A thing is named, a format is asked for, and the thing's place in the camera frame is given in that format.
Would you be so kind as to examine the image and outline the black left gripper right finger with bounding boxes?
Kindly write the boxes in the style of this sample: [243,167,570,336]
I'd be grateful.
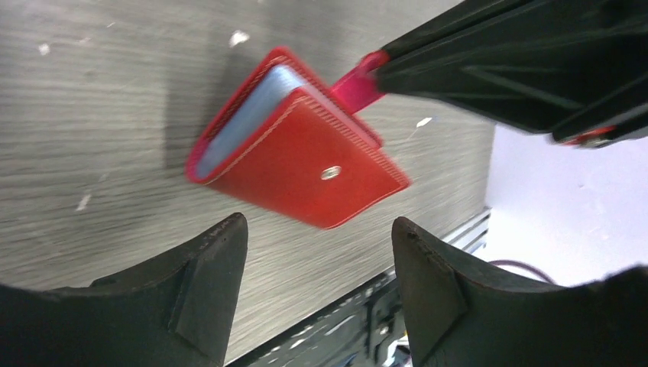
[391,217,647,366]

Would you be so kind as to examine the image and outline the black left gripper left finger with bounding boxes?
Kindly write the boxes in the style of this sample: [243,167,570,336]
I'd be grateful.
[1,213,248,366]

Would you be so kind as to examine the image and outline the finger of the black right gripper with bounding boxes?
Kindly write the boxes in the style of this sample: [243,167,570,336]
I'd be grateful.
[377,1,647,135]
[554,103,647,148]

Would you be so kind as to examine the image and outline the red leather card holder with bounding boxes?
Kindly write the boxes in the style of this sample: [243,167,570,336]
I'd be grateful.
[185,47,410,229]

